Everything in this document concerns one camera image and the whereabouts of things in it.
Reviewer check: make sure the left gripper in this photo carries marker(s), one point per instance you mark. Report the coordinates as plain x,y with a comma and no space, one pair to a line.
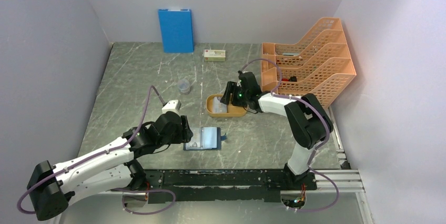
184,134

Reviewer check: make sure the red black item in rack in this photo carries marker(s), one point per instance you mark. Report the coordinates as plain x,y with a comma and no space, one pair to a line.
289,79

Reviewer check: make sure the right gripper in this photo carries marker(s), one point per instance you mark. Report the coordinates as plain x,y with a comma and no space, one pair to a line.
231,88

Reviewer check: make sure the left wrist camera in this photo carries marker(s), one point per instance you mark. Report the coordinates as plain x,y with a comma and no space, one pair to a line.
172,106

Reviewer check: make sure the small clear plastic cup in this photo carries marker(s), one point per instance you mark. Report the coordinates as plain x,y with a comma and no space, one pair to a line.
184,86

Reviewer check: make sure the white VIP credit card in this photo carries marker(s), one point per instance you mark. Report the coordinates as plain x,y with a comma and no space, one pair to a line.
218,107

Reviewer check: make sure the orange oval tray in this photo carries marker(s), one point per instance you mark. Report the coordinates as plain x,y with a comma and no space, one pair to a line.
233,111

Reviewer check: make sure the blue card holder wallet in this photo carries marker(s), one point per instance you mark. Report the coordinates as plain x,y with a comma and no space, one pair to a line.
211,138

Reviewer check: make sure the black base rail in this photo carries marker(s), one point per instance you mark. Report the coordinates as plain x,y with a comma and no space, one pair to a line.
210,185

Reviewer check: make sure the blue folder box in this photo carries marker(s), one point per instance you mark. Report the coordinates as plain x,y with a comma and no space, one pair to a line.
176,30

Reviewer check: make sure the orange mesh file rack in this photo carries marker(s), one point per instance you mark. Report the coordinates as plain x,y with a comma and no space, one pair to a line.
321,61

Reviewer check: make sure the small red white box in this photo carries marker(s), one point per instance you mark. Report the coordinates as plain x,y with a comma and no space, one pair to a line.
214,55

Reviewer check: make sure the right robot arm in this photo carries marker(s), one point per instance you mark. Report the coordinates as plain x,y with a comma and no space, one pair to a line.
310,125

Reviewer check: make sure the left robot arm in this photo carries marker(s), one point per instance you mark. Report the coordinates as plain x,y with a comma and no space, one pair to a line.
52,188

